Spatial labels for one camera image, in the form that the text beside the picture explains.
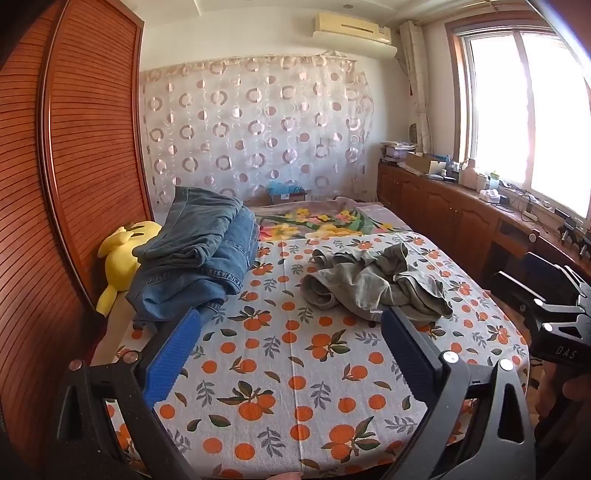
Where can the stack of papers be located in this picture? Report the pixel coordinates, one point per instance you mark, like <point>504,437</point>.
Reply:
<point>397,150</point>

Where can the sheer circle pattern curtain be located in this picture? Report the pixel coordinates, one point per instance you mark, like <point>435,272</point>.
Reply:
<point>258,129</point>

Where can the blue denim jeans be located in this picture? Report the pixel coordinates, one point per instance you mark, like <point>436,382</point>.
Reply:
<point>184,286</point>

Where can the grey-green pants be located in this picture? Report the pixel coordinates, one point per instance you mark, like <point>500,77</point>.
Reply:
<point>369,286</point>

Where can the long wooden cabinet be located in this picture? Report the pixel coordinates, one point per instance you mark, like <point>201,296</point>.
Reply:
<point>443,207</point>

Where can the grey-blue jeans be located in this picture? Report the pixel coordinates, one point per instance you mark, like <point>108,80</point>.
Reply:
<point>194,226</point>

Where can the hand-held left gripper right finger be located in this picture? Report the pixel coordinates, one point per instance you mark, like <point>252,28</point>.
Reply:
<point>406,350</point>

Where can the floral blanket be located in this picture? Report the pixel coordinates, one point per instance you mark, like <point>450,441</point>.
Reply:
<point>323,221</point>

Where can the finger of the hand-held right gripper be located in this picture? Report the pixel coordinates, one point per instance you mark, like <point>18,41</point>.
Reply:
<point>515,290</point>
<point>545,265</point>

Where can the blue plastic bag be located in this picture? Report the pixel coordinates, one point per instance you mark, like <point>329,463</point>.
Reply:
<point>281,188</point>

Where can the yellow plush toy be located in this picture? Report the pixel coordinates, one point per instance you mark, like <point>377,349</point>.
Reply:
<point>117,267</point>

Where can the orange fruit print bedsheet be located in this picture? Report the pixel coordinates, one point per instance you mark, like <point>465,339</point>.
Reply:
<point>286,383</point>

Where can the window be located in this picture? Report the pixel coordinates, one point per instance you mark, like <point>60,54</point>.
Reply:
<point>531,106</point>

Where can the open cardboard box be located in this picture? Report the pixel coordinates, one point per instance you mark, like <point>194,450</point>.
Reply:
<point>422,164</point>

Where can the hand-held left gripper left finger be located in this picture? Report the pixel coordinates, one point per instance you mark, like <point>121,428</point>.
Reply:
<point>173,355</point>

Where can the cream air conditioner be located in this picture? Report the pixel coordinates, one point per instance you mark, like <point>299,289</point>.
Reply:
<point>353,32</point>

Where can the white window curtain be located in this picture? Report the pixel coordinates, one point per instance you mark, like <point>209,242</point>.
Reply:
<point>415,83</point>

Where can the wooden headboard panel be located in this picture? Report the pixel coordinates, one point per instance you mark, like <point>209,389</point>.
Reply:
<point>60,184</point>

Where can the person's right hand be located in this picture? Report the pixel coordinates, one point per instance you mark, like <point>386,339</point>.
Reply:
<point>579,392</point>

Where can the white tissue box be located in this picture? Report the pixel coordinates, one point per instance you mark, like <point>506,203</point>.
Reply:
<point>489,194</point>

